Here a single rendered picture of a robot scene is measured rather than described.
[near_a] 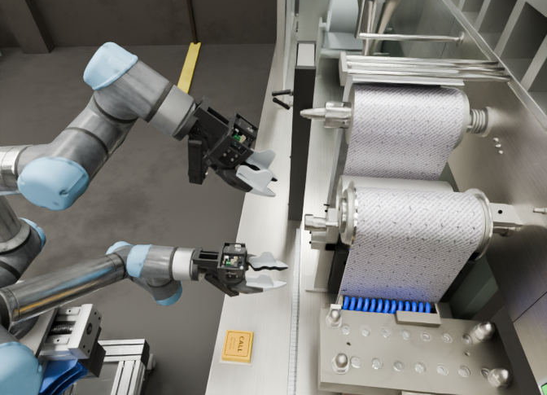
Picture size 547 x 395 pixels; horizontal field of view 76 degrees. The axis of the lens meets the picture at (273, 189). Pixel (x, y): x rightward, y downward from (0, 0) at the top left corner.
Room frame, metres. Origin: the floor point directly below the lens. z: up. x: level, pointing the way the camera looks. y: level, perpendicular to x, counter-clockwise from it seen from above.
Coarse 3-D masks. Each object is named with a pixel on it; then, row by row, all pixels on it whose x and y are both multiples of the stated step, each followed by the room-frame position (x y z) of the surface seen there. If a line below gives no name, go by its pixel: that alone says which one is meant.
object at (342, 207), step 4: (340, 200) 0.50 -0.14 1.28; (344, 200) 0.49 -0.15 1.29; (340, 204) 0.49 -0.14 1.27; (344, 204) 0.48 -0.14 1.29; (340, 208) 0.48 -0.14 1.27; (344, 208) 0.47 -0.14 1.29; (340, 212) 0.48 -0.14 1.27; (344, 212) 0.47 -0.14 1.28; (340, 216) 0.47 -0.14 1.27; (344, 216) 0.46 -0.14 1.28; (340, 220) 0.46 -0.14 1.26; (344, 220) 0.45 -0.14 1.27; (340, 224) 0.45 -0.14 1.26; (344, 224) 0.45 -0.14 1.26; (340, 228) 0.45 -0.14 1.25; (344, 228) 0.45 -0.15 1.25; (340, 232) 0.45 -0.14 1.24
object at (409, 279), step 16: (352, 256) 0.42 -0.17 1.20; (368, 256) 0.42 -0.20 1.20; (384, 256) 0.41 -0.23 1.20; (352, 272) 0.42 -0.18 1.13; (368, 272) 0.42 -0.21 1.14; (384, 272) 0.41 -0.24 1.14; (400, 272) 0.41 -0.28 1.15; (416, 272) 0.41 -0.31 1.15; (432, 272) 0.40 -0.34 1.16; (448, 272) 0.40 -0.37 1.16; (352, 288) 0.42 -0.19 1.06; (368, 288) 0.41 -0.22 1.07; (384, 288) 0.41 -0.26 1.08; (400, 288) 0.41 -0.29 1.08; (416, 288) 0.41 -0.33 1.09; (432, 288) 0.40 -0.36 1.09; (432, 304) 0.40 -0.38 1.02
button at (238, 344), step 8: (232, 336) 0.36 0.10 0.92; (240, 336) 0.36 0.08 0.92; (248, 336) 0.36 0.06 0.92; (224, 344) 0.34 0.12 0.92; (232, 344) 0.34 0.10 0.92; (240, 344) 0.34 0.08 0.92; (248, 344) 0.34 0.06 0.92; (224, 352) 0.32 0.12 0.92; (232, 352) 0.32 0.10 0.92; (240, 352) 0.32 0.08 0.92; (248, 352) 0.32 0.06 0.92; (224, 360) 0.31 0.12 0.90; (232, 360) 0.31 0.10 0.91; (240, 360) 0.31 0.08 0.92; (248, 360) 0.31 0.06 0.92
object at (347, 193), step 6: (348, 192) 0.50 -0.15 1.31; (348, 198) 0.48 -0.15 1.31; (348, 204) 0.47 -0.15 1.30; (480, 204) 0.46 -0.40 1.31; (348, 210) 0.45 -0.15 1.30; (348, 216) 0.45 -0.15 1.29; (348, 222) 0.44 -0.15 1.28; (348, 228) 0.43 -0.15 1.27; (342, 234) 0.46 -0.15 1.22; (348, 234) 0.43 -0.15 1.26; (342, 240) 0.45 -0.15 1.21; (348, 240) 0.43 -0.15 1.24; (480, 240) 0.41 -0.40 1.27
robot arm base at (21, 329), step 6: (30, 318) 0.44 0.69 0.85; (36, 318) 0.45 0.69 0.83; (18, 324) 0.42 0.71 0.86; (24, 324) 0.43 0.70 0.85; (30, 324) 0.43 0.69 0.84; (12, 330) 0.41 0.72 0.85; (18, 330) 0.41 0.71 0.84; (24, 330) 0.42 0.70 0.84; (30, 330) 0.42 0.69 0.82; (18, 336) 0.40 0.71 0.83
